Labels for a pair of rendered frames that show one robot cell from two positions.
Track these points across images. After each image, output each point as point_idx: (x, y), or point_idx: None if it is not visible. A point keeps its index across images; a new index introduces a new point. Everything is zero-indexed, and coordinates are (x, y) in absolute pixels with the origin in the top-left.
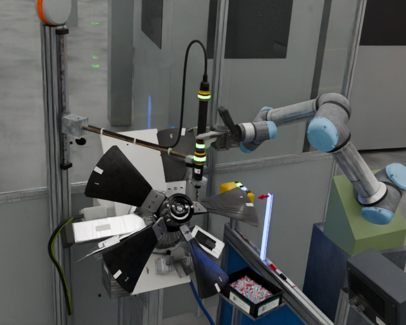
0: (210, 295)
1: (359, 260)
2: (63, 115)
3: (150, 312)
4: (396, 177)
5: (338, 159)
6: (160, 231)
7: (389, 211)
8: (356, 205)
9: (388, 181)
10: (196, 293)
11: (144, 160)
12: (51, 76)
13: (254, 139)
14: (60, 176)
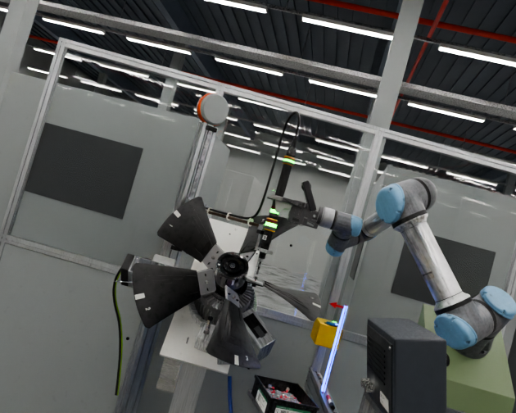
0: (221, 358)
1: (382, 319)
2: (187, 197)
3: (179, 404)
4: (490, 296)
5: (407, 239)
6: (205, 286)
7: (467, 324)
8: None
9: (478, 299)
10: (231, 393)
11: (238, 251)
12: (191, 163)
13: (332, 224)
14: (168, 256)
